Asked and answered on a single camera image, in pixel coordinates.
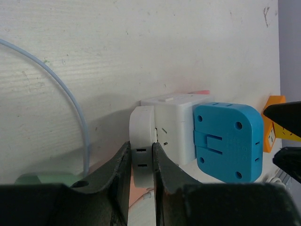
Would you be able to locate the salmon pink charger plug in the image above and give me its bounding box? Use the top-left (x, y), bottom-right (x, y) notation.
top-left (129, 175), bottom-right (146, 207)

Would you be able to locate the white plug adapter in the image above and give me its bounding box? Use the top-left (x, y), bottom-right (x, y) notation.
top-left (129, 106), bottom-right (157, 188)

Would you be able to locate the orange plug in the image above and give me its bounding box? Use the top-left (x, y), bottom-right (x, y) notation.
top-left (261, 95), bottom-right (286, 153)

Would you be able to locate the white cube power socket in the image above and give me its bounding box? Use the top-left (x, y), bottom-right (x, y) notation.
top-left (141, 93), bottom-right (214, 165)

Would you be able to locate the white power cord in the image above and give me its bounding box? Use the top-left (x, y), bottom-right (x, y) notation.
top-left (261, 169), bottom-right (287, 186)

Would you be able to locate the light blue charging cable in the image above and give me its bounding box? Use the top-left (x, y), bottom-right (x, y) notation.
top-left (0, 38), bottom-right (91, 177)

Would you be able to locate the yellow cube power socket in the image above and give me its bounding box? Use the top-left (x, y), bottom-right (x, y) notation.
top-left (273, 122), bottom-right (301, 142)

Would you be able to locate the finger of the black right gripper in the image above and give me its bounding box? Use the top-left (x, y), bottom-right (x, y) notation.
top-left (272, 147), bottom-right (301, 183)
top-left (263, 101), bottom-right (301, 137)

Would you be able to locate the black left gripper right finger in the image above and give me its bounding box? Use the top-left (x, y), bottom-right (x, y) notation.
top-left (152, 143), bottom-right (301, 226)

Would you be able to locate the green charger plug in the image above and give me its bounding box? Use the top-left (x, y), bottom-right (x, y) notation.
top-left (15, 172), bottom-right (81, 186)

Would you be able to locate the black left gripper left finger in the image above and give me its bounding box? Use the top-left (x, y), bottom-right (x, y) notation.
top-left (0, 142), bottom-right (131, 226)

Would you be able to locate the blue plug adapter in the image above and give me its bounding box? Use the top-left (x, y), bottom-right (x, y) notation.
top-left (194, 102), bottom-right (263, 183)

